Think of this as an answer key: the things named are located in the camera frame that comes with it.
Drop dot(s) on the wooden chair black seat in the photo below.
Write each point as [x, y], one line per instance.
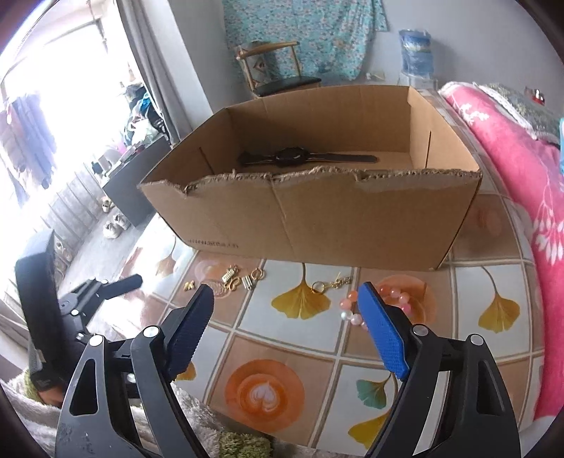
[272, 68]

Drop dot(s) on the white shoe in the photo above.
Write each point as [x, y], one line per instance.
[111, 231]
[122, 221]

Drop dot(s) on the pink floral blanket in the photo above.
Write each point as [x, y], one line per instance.
[528, 165]

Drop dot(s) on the blue water bottle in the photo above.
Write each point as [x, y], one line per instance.
[416, 53]

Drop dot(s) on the dark grey cabinet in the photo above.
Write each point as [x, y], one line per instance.
[123, 186]

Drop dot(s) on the grey green floral blanket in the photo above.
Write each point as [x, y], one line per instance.
[539, 122]

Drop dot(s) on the rhinestone bar pendant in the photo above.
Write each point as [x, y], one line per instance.
[248, 283]

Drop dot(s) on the light blue pillow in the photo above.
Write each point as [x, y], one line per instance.
[561, 145]

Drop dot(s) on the gold chain pendant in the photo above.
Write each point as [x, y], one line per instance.
[231, 279]

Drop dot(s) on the teal floral wall cloth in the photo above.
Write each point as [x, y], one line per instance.
[334, 36]

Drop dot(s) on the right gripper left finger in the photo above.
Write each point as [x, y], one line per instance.
[120, 401]

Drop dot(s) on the grey curtain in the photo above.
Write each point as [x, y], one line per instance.
[154, 72]

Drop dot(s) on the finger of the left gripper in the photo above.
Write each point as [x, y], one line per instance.
[120, 287]

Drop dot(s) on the white water dispenser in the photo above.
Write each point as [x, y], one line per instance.
[418, 82]

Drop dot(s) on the black wristwatch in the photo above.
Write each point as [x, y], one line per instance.
[290, 157]

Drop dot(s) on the brown cardboard box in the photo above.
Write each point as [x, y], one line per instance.
[402, 213]

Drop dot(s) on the patterned tablecloth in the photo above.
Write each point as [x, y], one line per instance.
[291, 359]

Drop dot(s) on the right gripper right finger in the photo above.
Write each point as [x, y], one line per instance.
[477, 419]

